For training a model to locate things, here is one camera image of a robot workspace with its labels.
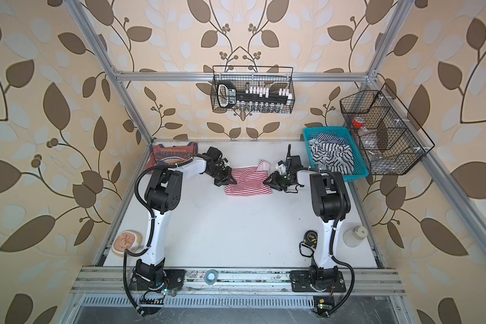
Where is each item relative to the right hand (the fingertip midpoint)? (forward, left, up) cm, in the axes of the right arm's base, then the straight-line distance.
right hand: (266, 184), depth 101 cm
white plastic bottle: (-30, -31, +6) cm, 44 cm away
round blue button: (-40, +25, -1) cm, 47 cm away
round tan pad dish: (-26, +59, +2) cm, 64 cm away
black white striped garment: (+14, -36, +4) cm, 39 cm away
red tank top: (+20, +53, +2) cm, 56 cm away
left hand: (+2, +16, +2) cm, 17 cm away
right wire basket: (-4, -44, +33) cm, 55 cm away
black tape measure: (-31, -14, -2) cm, 34 cm away
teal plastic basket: (+3, -46, +6) cm, 47 cm away
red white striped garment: (+2, +8, 0) cm, 9 cm away
